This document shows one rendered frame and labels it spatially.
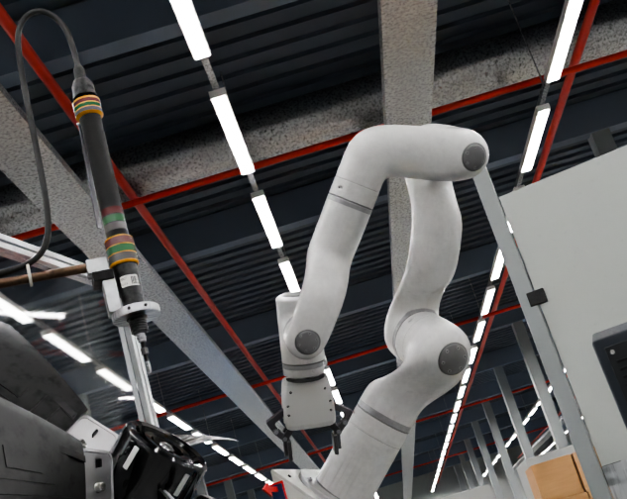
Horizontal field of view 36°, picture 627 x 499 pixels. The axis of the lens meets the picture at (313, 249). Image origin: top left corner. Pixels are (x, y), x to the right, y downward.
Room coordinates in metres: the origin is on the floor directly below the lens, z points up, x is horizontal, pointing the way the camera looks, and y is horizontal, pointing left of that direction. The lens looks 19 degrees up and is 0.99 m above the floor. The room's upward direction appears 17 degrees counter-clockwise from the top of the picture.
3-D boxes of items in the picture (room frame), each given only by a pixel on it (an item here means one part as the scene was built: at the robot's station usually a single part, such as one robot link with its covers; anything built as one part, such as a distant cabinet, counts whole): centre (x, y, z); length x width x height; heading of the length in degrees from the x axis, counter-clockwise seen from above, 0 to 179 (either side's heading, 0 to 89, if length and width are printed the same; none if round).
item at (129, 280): (1.34, 0.27, 1.64); 0.04 x 0.04 x 0.46
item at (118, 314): (1.34, 0.28, 1.48); 0.09 x 0.07 x 0.10; 109
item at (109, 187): (1.34, 0.27, 1.67); 0.03 x 0.03 x 0.21
